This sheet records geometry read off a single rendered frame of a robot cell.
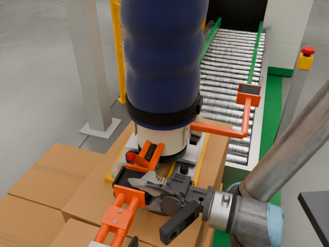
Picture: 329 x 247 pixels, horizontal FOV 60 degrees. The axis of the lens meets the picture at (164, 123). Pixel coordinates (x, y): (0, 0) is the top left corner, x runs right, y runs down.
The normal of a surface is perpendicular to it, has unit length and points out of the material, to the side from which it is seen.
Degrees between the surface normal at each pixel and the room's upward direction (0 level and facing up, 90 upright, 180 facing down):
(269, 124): 0
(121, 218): 1
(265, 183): 78
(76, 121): 0
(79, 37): 90
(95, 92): 90
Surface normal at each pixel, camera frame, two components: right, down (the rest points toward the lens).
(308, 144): -0.28, 0.50
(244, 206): -0.05, -0.69
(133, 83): -0.80, 0.11
